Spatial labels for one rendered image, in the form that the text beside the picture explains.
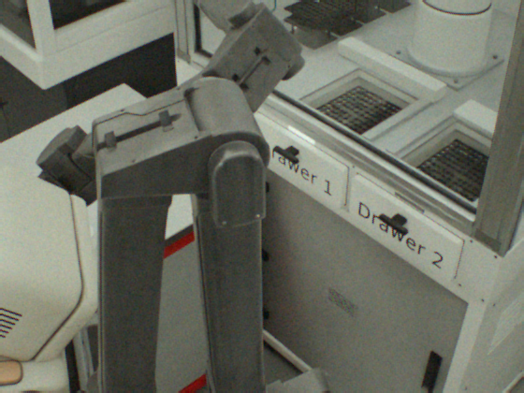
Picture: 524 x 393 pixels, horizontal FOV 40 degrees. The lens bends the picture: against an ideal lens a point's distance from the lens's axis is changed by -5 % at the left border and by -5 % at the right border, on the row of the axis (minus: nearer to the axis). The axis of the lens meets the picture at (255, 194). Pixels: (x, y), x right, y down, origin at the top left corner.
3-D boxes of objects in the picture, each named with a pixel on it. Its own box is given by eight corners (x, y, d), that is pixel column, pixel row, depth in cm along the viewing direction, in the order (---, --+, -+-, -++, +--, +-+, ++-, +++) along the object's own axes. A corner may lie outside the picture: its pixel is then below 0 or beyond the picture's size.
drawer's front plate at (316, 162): (340, 209, 168) (342, 170, 161) (253, 151, 185) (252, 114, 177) (345, 205, 169) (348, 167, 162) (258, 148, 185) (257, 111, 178)
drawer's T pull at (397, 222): (404, 237, 149) (405, 232, 148) (377, 219, 154) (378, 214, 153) (415, 228, 151) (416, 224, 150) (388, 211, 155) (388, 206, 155)
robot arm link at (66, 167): (28, 193, 108) (53, 216, 110) (73, 150, 106) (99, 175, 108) (37, 166, 116) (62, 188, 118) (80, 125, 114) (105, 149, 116)
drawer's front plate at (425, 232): (449, 283, 150) (458, 244, 143) (348, 214, 167) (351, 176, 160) (455, 278, 151) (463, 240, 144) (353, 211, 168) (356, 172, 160)
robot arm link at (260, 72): (223, 50, 80) (282, 114, 84) (262, -13, 89) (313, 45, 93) (27, 171, 110) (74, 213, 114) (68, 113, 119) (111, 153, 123)
